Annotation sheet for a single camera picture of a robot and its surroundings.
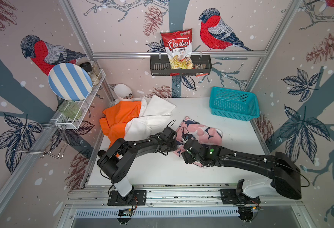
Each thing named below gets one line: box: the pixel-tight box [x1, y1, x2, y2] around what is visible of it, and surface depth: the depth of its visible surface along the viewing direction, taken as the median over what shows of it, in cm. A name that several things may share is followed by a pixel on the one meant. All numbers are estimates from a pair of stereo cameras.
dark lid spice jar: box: [79, 62, 100, 86], surface depth 83 cm
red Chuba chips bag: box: [160, 28, 194, 77], surface depth 83 cm
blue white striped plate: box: [47, 62, 93, 102], surface depth 74 cm
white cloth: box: [123, 94, 177, 142], surface depth 106 cm
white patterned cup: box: [113, 83, 134, 102], surface depth 113 cm
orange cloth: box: [99, 100, 142, 149], surface depth 106 cm
